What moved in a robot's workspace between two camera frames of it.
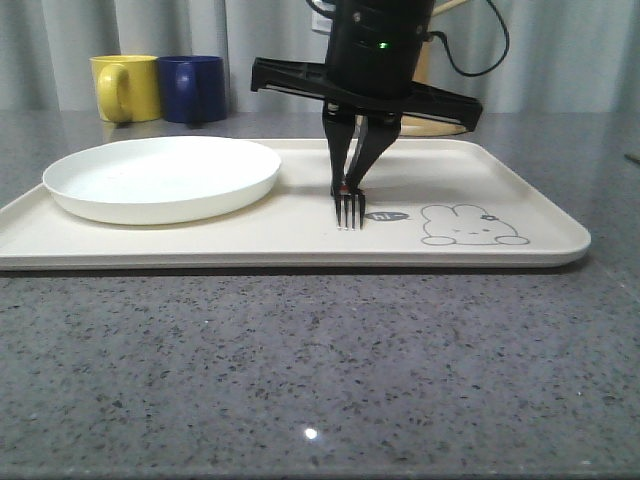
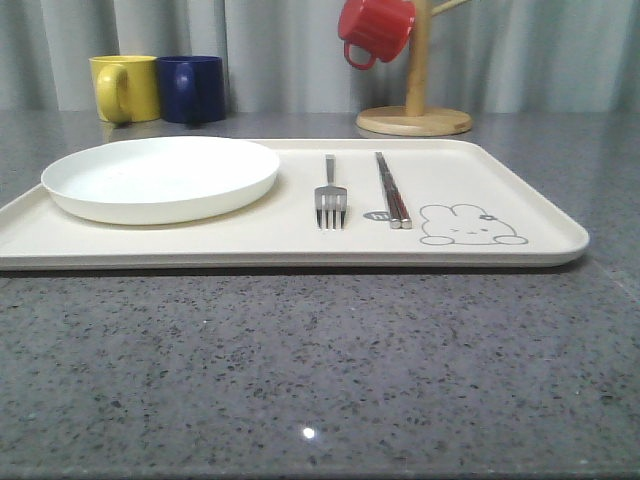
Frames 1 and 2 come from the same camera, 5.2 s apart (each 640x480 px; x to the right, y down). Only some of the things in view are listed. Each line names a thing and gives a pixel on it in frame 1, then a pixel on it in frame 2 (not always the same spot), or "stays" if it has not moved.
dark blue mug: [192, 88] stays
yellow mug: [128, 87] stays
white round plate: [161, 180] stays
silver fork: [348, 196] to [330, 189]
